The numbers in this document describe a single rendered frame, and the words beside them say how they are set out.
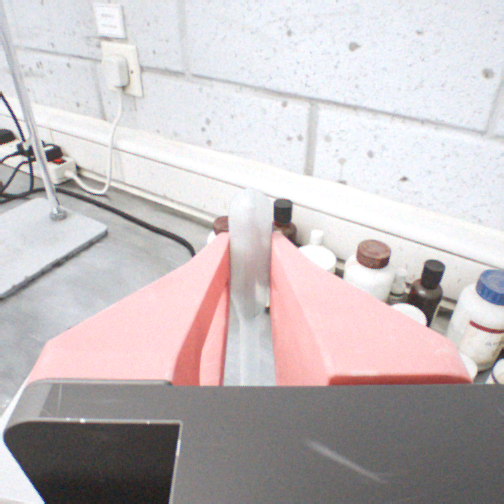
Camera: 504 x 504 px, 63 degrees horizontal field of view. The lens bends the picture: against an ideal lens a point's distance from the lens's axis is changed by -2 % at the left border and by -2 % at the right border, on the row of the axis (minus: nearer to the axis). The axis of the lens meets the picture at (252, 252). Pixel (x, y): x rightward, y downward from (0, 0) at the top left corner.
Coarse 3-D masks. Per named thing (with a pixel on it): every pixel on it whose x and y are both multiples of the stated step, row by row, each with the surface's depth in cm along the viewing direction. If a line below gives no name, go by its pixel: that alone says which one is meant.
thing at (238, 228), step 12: (240, 192) 11; (252, 192) 11; (240, 204) 11; (228, 216) 11; (240, 216) 11; (240, 228) 11; (252, 228) 11; (240, 240) 11; (252, 240) 11; (240, 252) 12; (252, 252) 12; (240, 264) 12; (240, 276) 12; (240, 288) 12; (240, 300) 13; (240, 312) 13
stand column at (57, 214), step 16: (0, 0) 53; (0, 16) 54; (0, 32) 55; (16, 64) 58; (16, 80) 59; (32, 112) 62; (32, 128) 63; (32, 144) 65; (48, 176) 68; (48, 192) 70
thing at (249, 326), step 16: (240, 320) 14; (256, 320) 13; (240, 336) 14; (256, 336) 14; (240, 352) 15; (256, 352) 15; (240, 368) 15; (256, 368) 15; (240, 384) 16; (256, 384) 16
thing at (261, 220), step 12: (264, 204) 11; (252, 216) 11; (264, 216) 11; (264, 228) 11; (264, 240) 11; (264, 252) 12; (252, 264) 12; (264, 264) 12; (252, 276) 12; (264, 276) 12; (252, 288) 12; (264, 288) 13; (252, 300) 13; (264, 300) 13; (252, 312) 13
